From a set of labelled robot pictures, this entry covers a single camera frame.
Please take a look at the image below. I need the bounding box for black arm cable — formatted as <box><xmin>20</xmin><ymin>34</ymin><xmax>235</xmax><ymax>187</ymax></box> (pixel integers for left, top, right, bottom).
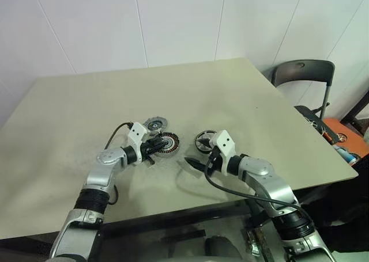
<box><xmin>203</xmin><ymin>149</ymin><xmax>306</xmax><ymax>217</ymax></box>
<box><xmin>103</xmin><ymin>122</ymin><xmax>134</xmax><ymax>205</ymax></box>

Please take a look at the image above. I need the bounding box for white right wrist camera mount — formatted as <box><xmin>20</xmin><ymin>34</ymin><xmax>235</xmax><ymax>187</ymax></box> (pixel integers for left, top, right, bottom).
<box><xmin>211</xmin><ymin>130</ymin><xmax>237</xmax><ymax>174</ymax></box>

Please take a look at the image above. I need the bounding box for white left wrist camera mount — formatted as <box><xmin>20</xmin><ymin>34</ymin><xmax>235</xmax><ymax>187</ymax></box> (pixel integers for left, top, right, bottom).
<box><xmin>127</xmin><ymin>122</ymin><xmax>149</xmax><ymax>162</ymax></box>

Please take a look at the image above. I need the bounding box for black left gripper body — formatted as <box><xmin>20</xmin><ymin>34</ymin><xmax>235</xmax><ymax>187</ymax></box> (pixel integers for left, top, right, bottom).
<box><xmin>140</xmin><ymin>138</ymin><xmax>158</xmax><ymax>168</ymax></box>

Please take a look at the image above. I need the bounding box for rusty metal bracket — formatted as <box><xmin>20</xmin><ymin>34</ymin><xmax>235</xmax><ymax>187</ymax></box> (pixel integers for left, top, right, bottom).
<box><xmin>242</xmin><ymin>227</ymin><xmax>277</xmax><ymax>262</ymax></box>

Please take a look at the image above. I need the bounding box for motor housing with copper coils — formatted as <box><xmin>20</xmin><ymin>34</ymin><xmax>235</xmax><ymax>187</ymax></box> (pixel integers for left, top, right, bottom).
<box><xmin>152</xmin><ymin>131</ymin><xmax>182</xmax><ymax>159</ymax></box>

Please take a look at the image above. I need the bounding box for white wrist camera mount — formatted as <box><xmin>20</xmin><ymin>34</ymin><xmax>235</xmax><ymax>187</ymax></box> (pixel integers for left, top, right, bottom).
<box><xmin>127</xmin><ymin>122</ymin><xmax>149</xmax><ymax>162</ymax></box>
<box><xmin>211</xmin><ymin>130</ymin><xmax>237</xmax><ymax>174</ymax></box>

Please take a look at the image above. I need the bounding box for black flat bar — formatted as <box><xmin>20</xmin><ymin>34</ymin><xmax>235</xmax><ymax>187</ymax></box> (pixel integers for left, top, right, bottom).
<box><xmin>160</xmin><ymin>229</ymin><xmax>206</xmax><ymax>243</ymax></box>

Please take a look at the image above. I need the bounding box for grey round motor lid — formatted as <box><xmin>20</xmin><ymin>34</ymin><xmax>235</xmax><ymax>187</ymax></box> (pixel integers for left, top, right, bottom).
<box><xmin>143</xmin><ymin>116</ymin><xmax>168</xmax><ymax>136</ymax></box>

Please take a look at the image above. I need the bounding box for blue and white bottle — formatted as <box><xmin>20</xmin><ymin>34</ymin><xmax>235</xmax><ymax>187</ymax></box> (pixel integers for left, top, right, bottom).
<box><xmin>333</xmin><ymin>145</ymin><xmax>359</xmax><ymax>165</ymax></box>

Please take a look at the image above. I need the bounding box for dark grey folding chair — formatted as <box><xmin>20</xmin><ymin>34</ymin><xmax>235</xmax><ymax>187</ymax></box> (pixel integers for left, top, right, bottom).
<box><xmin>270</xmin><ymin>59</ymin><xmax>338</xmax><ymax>144</ymax></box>

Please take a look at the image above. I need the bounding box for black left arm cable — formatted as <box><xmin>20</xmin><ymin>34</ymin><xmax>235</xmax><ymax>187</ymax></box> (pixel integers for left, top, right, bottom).
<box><xmin>103</xmin><ymin>122</ymin><xmax>134</xmax><ymax>205</ymax></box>

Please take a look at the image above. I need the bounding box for black metal rack frame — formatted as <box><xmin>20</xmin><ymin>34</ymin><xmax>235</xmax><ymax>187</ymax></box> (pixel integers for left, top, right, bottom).
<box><xmin>339</xmin><ymin>91</ymin><xmax>369</xmax><ymax>136</ymax></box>

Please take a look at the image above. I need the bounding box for silver spoked wheel part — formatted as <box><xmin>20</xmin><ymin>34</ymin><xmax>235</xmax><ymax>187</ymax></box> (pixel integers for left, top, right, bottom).
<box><xmin>305</xmin><ymin>115</ymin><xmax>327</xmax><ymax>132</ymax></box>

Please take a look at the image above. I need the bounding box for black waste bin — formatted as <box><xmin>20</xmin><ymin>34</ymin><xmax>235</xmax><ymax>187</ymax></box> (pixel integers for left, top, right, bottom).
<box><xmin>331</xmin><ymin>158</ymin><xmax>369</xmax><ymax>245</ymax></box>

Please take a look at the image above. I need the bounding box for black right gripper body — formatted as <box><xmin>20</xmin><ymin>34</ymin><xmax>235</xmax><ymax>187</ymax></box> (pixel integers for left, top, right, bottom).
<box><xmin>204</xmin><ymin>146</ymin><xmax>223</xmax><ymax>176</ymax></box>

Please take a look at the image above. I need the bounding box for silver spoked rotor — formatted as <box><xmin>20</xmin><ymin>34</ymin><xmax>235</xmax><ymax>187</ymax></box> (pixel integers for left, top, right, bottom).
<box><xmin>193</xmin><ymin>130</ymin><xmax>217</xmax><ymax>153</ymax></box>

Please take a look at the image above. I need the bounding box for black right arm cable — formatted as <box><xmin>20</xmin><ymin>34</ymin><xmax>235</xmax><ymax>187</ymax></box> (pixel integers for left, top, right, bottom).
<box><xmin>203</xmin><ymin>149</ymin><xmax>306</xmax><ymax>217</ymax></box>

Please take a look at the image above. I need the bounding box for dark grey rounded shape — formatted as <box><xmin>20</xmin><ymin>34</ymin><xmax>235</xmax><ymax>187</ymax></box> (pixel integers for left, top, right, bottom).
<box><xmin>204</xmin><ymin>235</ymin><xmax>246</xmax><ymax>262</ymax></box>

